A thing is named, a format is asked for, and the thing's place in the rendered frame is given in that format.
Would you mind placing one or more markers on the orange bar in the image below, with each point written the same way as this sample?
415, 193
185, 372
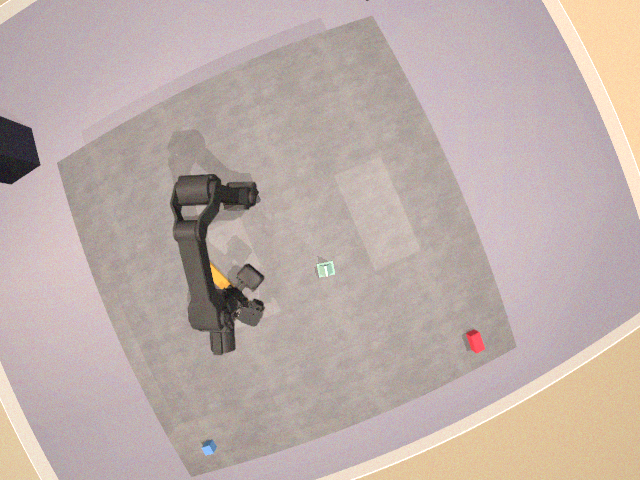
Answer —
219, 278

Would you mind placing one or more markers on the red block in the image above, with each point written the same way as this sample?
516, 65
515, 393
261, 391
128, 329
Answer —
475, 341

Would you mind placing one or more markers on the small blue cube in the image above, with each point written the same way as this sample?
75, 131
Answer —
209, 447

